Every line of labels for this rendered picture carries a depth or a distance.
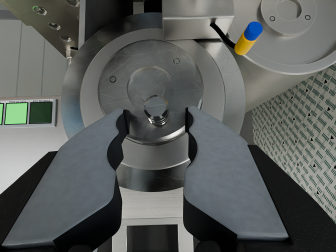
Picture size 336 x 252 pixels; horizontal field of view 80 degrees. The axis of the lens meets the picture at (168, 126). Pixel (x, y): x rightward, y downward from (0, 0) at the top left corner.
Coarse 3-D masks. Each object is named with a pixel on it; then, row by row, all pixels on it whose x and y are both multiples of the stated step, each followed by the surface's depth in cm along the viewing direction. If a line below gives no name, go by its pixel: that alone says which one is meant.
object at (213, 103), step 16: (128, 32) 17; (144, 32) 17; (160, 32) 17; (112, 48) 16; (192, 48) 16; (96, 64) 16; (208, 64) 16; (96, 80) 16; (208, 80) 16; (80, 96) 16; (96, 96) 16; (208, 96) 16; (224, 96) 16; (96, 112) 16; (208, 112) 16; (128, 144) 15; (144, 144) 15; (160, 144) 15; (176, 144) 15; (128, 160) 15; (144, 160) 15; (160, 160) 15; (176, 160) 15
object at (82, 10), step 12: (84, 0) 18; (96, 0) 21; (108, 0) 25; (120, 0) 32; (84, 12) 18; (96, 12) 21; (108, 12) 25; (120, 12) 32; (84, 24) 18; (96, 24) 21; (84, 36) 17
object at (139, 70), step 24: (120, 48) 15; (144, 48) 14; (168, 48) 14; (120, 72) 14; (144, 72) 15; (168, 72) 14; (192, 72) 14; (120, 96) 14; (144, 96) 14; (168, 96) 14; (192, 96) 14; (144, 120) 14; (168, 120) 14
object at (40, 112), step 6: (42, 102) 50; (48, 102) 50; (36, 108) 49; (42, 108) 49; (48, 108) 49; (30, 114) 49; (36, 114) 49; (42, 114) 49; (48, 114) 49; (30, 120) 49; (36, 120) 49; (42, 120) 49; (48, 120) 49
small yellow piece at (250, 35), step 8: (248, 24) 11; (256, 24) 11; (248, 32) 11; (256, 32) 11; (224, 40) 14; (240, 40) 12; (248, 40) 11; (232, 48) 13; (240, 48) 12; (248, 48) 12
